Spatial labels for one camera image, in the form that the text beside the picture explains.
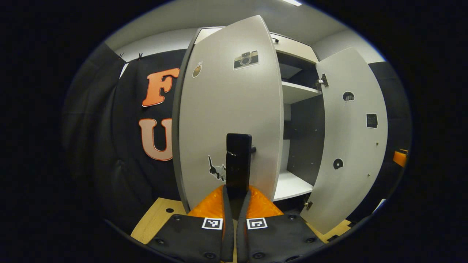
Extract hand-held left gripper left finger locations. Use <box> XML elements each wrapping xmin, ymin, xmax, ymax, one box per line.
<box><xmin>146</xmin><ymin>184</ymin><xmax>234</xmax><ymax>263</ymax></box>

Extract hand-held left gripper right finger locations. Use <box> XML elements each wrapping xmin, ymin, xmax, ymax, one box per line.
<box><xmin>236</xmin><ymin>184</ymin><xmax>326</xmax><ymax>263</ymax></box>

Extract beige cabinet drawer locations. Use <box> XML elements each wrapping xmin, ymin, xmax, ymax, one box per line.
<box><xmin>194</xmin><ymin>27</ymin><xmax>319</xmax><ymax>63</ymax></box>

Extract black backdrop cloth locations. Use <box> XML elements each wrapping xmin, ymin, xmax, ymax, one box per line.
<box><xmin>62</xmin><ymin>46</ymin><xmax>412</xmax><ymax>234</ymax></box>

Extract cabinet door with headphone sticker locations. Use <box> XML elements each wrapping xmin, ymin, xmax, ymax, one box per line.
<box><xmin>300</xmin><ymin>47</ymin><xmax>389</xmax><ymax>235</ymax></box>

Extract black door handle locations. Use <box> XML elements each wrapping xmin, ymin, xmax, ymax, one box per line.
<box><xmin>226</xmin><ymin>133</ymin><xmax>256</xmax><ymax>199</ymax></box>

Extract cabinet door with camera sticker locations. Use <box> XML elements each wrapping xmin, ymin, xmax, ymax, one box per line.
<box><xmin>178</xmin><ymin>15</ymin><xmax>285</xmax><ymax>212</ymax></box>

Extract white cabinet shelf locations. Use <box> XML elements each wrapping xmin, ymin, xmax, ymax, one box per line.
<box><xmin>273</xmin><ymin>170</ymin><xmax>314</xmax><ymax>201</ymax></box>
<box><xmin>282</xmin><ymin>81</ymin><xmax>322</xmax><ymax>104</ymax></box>

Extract grey double-door shoe cabinet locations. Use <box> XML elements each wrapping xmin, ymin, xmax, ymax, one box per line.
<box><xmin>171</xmin><ymin>26</ymin><xmax>326</xmax><ymax>214</ymax></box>

